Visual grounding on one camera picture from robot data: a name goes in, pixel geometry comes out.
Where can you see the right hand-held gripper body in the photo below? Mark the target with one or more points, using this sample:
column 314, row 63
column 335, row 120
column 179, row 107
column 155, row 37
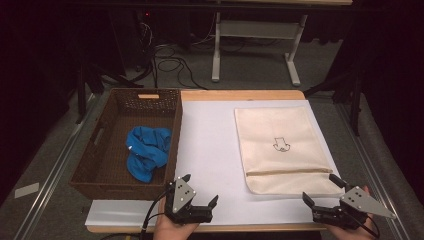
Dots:
column 360, row 201

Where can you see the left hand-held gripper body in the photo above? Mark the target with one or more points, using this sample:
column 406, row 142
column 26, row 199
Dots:
column 181, row 196

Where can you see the blue cloth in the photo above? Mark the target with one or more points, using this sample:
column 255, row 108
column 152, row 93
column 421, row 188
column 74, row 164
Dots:
column 148, row 150

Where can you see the brown woven basket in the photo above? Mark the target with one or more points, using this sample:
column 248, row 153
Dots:
column 110, row 160

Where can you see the cream zippered laundry bag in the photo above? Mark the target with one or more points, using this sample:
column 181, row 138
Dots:
column 266, row 133

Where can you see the person's right hand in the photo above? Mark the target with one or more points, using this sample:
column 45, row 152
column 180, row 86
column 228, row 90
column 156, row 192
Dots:
column 353, row 235

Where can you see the person's left hand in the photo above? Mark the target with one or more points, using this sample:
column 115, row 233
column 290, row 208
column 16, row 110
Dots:
column 170, row 231

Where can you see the white sheet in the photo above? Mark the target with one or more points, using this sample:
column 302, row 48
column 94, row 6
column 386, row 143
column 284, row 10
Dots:
column 206, row 140

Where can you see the black stand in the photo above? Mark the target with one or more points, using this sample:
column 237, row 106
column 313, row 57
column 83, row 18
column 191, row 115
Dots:
column 81, row 90
column 356, row 100

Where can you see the black computer tower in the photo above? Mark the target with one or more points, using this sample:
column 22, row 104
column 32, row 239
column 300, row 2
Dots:
column 130, row 36

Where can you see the white tape piece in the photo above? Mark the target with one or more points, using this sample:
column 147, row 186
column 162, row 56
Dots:
column 26, row 190

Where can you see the metal floor rail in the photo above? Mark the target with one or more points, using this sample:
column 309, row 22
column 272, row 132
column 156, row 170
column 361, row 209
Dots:
column 53, row 173
column 370, row 166

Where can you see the white desk frame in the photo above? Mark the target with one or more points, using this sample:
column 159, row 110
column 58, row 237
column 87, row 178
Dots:
column 256, row 29

